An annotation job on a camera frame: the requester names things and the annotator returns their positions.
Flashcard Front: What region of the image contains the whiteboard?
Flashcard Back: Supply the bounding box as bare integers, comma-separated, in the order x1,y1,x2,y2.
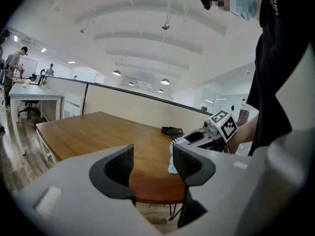
19,57,39,78

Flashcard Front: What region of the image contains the person's black t-shirt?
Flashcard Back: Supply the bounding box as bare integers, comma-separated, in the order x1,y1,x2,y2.
246,0,315,157

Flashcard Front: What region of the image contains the person's pale face mask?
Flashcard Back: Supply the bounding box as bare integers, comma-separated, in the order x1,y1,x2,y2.
230,0,259,22

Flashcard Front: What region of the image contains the white drawer cabinet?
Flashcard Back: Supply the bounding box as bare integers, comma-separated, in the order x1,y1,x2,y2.
63,91,85,119

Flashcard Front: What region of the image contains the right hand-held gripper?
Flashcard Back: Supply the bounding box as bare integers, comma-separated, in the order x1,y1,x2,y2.
183,110,239,154

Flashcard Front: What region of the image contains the black desktop stand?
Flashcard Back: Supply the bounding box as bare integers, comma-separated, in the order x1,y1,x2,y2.
36,68,48,87

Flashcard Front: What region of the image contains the black visor cap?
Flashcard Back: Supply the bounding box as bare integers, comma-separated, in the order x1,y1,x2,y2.
161,126,184,136

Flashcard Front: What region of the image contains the white rectangular table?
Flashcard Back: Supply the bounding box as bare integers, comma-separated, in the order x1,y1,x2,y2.
8,83,64,156

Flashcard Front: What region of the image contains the black office chair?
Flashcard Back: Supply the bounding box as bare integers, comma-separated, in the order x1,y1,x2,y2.
17,100,40,119

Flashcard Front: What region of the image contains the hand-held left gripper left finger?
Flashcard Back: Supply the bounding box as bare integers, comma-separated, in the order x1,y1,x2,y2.
29,144,160,236

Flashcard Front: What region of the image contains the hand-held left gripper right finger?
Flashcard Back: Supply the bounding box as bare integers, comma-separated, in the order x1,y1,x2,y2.
172,143,269,229

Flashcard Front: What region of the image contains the person's right forearm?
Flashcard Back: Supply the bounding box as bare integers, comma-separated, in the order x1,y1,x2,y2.
227,112,260,155

